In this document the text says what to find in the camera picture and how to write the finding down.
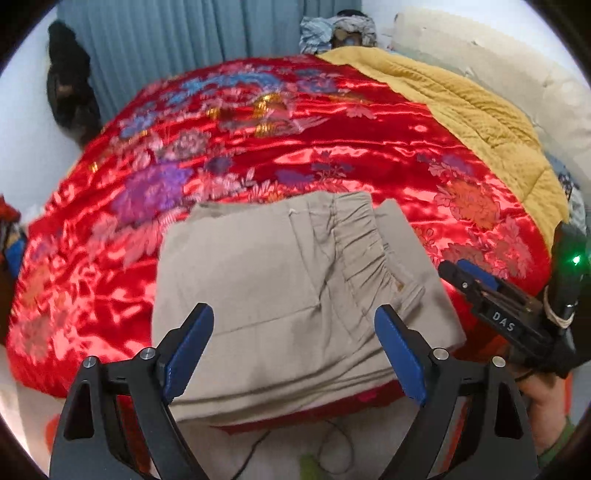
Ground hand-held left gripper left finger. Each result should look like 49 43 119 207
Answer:
48 302 215 480

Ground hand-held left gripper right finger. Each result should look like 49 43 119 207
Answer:
374 304 541 480

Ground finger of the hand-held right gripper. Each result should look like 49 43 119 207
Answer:
438 261 498 311
457 258 532 304

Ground beige pants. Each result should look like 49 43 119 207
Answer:
151 190 467 426

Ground person's right forearm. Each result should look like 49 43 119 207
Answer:
536 413 579 468

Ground person's right hand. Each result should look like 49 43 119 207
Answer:
517 369 573 457

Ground blue patterned cloth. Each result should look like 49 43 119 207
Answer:
549 154 586 228

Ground white fleece sheet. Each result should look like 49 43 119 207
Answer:
0 369 465 480

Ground small green object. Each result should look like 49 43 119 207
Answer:
298 455 325 480

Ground yellow quilt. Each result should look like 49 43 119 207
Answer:
318 46 571 254

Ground red floral satin blanket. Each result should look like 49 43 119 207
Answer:
4 54 555 402

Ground cream cushion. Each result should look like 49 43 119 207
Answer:
390 7 588 172

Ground orange cloth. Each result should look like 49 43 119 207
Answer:
0 194 24 232

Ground dark patterned cloth bundle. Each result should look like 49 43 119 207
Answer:
330 9 380 50

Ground black hanging garment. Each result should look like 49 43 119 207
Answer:
46 21 103 147

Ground blue white crumpled cloth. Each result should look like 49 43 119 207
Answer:
299 16 343 55

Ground blue curtain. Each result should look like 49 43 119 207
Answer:
60 0 363 136

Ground black cable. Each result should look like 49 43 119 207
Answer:
231 418 365 480

